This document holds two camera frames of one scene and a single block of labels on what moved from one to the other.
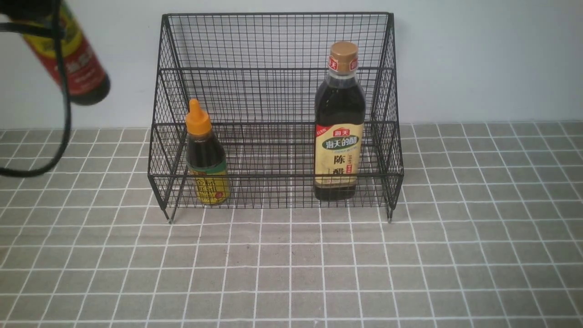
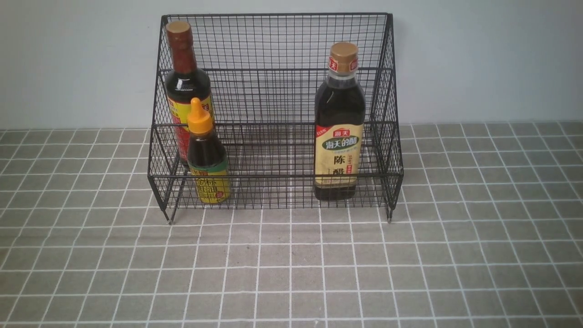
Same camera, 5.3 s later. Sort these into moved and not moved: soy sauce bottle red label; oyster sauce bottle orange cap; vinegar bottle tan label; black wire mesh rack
Moved: soy sauce bottle red label
Not moved: vinegar bottle tan label; black wire mesh rack; oyster sauce bottle orange cap
